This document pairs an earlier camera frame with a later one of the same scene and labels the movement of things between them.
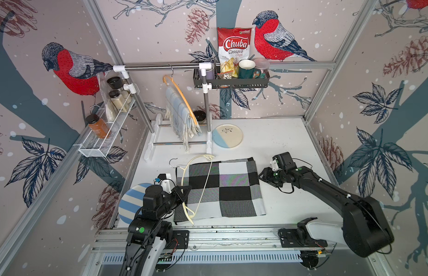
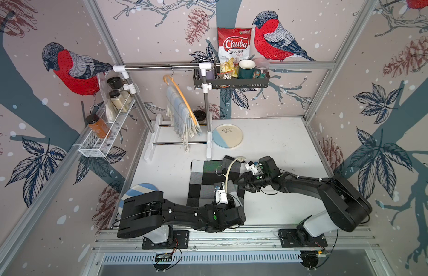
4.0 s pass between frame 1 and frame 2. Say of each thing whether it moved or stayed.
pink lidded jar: stayed
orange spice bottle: stayed
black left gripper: moved
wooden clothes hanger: stayed
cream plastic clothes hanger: moved
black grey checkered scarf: moved
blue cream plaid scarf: stayed
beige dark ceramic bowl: stayed
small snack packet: stayed
